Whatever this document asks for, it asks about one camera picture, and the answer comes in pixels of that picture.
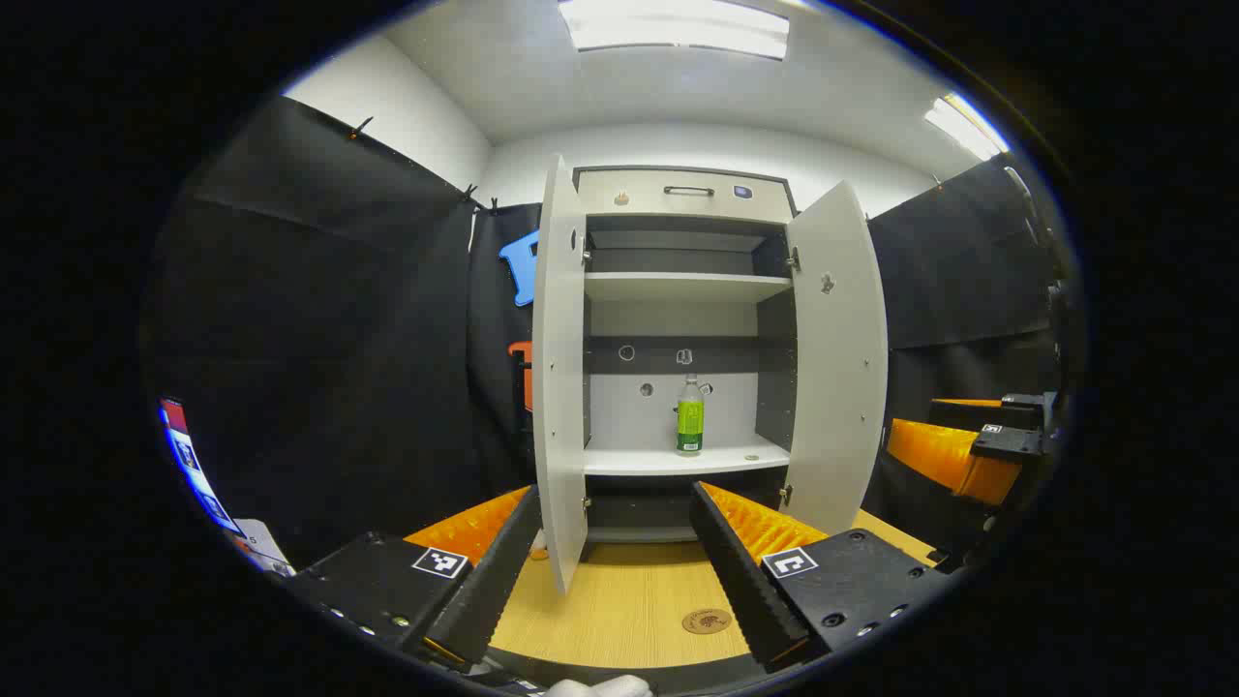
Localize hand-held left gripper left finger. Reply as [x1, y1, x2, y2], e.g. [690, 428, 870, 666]
[290, 484, 543, 674]

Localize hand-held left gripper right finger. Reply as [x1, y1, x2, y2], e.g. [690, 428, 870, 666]
[689, 481, 959, 674]

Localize grey cabinet door square stickers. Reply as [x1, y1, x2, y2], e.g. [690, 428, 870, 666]
[780, 180, 890, 535]

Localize green label bottle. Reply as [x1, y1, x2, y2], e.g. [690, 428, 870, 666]
[676, 374, 706, 456]

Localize grey cabinet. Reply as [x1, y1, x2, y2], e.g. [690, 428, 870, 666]
[571, 165, 801, 545]

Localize grey cabinet door heart sticker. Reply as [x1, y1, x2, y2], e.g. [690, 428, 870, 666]
[531, 155, 589, 595]

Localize white cabinet shelf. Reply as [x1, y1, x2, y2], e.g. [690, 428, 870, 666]
[584, 272, 793, 303]
[584, 433, 792, 477]

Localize grey cabinet drawer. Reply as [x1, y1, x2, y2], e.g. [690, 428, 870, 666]
[578, 170, 795, 226]

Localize grey metal pole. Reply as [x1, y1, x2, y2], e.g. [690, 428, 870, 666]
[1002, 165, 1075, 291]

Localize white printed card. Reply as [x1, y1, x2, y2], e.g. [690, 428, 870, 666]
[232, 520, 293, 579]

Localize black backdrop cloth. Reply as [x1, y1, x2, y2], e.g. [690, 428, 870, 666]
[145, 97, 1075, 572]

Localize ceiling light panel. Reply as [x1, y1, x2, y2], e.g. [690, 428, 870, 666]
[924, 92, 1008, 161]
[559, 0, 790, 59]

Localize red blue printed poster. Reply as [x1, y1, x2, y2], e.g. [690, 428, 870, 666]
[158, 397, 243, 535]

